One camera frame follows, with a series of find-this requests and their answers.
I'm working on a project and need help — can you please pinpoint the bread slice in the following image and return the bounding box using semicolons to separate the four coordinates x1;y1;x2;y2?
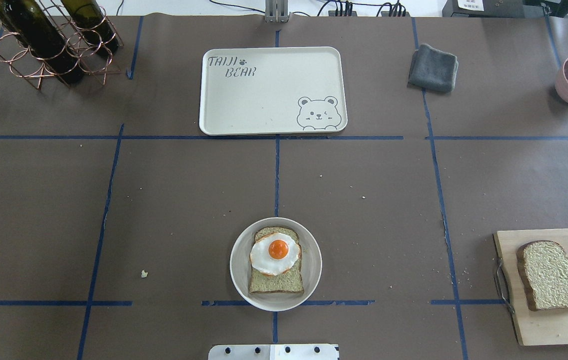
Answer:
249;227;304;294
516;240;568;312

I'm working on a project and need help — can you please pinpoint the dark green wine bottle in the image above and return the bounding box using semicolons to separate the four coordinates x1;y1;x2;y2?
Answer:
0;0;84;85

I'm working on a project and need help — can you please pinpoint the copper wire bottle rack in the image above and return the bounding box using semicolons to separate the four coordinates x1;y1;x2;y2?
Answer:
0;0;122;90

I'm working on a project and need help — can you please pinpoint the white round plate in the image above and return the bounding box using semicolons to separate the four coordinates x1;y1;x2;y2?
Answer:
229;217;322;312

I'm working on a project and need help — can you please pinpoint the grey folded cloth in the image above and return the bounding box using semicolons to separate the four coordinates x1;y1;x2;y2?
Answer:
408;43;458;93

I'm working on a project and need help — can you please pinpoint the fried egg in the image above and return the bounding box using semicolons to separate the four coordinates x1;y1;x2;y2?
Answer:
249;232;301;276

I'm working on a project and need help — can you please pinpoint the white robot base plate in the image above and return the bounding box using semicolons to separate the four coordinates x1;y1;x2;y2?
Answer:
208;343;340;360

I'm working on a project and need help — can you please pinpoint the cream bear serving tray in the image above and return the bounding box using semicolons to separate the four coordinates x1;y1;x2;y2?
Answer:
199;47;348;136

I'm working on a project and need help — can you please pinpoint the wooden cutting board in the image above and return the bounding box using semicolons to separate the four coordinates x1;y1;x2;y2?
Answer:
494;228;568;346

